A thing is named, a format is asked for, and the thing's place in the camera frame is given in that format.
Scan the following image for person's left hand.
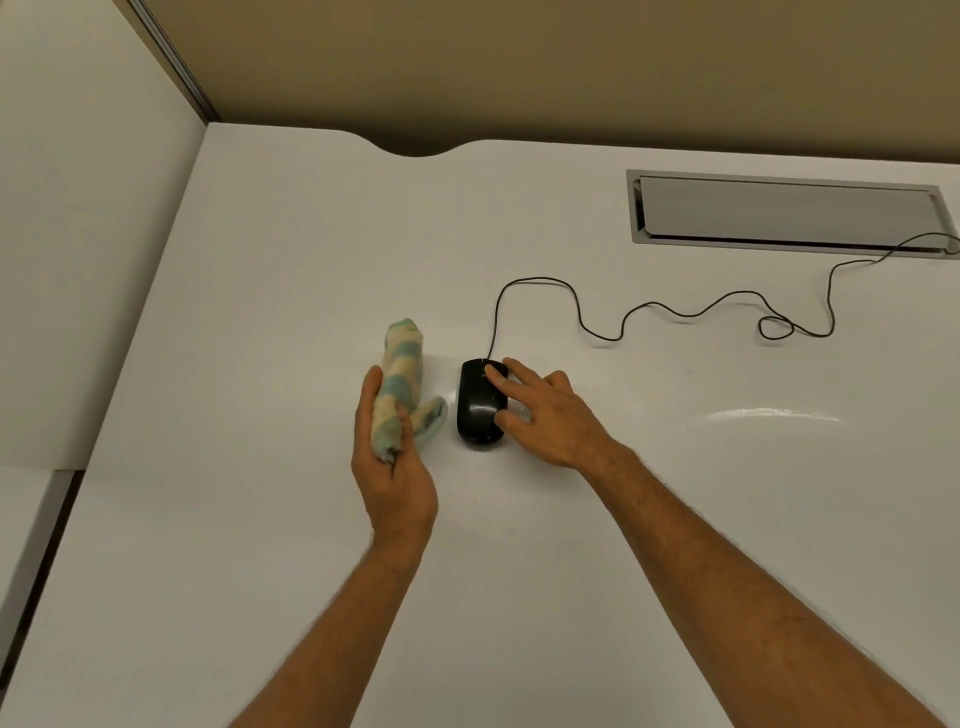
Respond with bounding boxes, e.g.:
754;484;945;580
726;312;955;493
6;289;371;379
351;365;440;558

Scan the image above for person's right hand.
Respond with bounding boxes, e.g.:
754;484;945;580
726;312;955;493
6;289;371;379
483;357;636;483

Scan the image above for black computer mouse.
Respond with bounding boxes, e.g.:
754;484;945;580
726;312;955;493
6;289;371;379
456;357;510;453

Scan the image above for striped green and cream cloth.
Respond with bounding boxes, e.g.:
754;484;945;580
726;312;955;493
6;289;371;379
371;317;450;462

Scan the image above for person's right forearm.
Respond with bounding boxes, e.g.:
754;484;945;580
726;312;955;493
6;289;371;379
585;446;948;728

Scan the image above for person's left forearm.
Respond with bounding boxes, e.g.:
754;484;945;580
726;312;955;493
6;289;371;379
225;536;430;728

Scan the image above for white partition panel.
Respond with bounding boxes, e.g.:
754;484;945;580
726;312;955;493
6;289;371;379
0;0;210;471

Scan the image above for grey metal partition edge strip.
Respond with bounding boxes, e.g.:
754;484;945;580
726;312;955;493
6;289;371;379
112;0;221;124

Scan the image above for grey metal cable tray cover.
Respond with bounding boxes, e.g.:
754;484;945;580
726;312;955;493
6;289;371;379
626;169;960;261

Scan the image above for black mouse cable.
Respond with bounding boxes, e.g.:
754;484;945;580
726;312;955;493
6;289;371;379
486;231;960;367

